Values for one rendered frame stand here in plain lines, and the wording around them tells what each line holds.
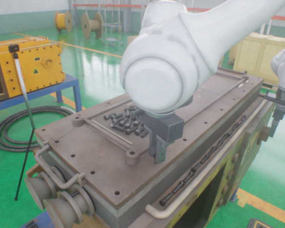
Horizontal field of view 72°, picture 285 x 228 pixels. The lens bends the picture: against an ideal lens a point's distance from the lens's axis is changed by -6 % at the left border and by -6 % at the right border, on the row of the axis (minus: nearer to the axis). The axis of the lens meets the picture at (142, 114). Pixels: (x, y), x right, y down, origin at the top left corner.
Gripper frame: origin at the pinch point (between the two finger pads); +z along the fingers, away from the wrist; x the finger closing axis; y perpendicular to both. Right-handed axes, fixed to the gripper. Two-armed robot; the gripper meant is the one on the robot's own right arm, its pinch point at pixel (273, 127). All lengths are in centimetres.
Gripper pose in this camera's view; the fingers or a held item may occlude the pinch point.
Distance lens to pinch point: 125.1
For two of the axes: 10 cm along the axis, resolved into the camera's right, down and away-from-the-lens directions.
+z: -0.2, 8.7, 4.9
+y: 7.7, 3.3, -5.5
